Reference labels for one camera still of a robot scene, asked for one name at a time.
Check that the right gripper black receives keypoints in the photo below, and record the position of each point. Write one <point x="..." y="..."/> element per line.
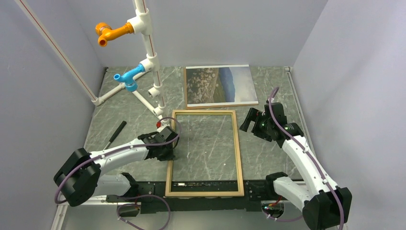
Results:
<point x="255" y="116"/>

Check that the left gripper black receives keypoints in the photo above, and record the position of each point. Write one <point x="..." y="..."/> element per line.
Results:
<point x="170" y="155"/>

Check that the wooden picture frame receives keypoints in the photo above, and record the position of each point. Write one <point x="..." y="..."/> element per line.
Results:
<point x="240" y="189"/>

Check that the landscape photo print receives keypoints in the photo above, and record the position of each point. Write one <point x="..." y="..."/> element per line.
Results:
<point x="220" y="85"/>

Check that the white pvc pipe stand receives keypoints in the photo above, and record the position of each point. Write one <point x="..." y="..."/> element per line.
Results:
<point x="142" y="24"/>

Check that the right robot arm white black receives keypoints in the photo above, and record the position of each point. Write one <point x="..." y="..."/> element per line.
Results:
<point x="323" y="203"/>

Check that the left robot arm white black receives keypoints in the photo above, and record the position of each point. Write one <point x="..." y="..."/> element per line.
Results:
<point x="85" y="174"/>

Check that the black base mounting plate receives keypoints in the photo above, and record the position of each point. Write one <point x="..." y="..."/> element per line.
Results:
<point x="255" y="197"/>

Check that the blue plastic faucet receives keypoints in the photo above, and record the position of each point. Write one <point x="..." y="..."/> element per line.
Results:
<point x="128" y="78"/>

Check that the orange plastic faucet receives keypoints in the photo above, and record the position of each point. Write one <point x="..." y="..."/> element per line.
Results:
<point x="106" y="33"/>

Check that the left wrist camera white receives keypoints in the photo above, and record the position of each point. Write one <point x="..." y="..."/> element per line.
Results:
<point x="166" y="121"/>

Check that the black handled hammer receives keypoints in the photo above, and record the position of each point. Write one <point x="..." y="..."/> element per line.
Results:
<point x="115" y="134"/>

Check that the aluminium rail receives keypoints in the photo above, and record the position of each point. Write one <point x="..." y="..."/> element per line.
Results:
<point x="62" y="209"/>

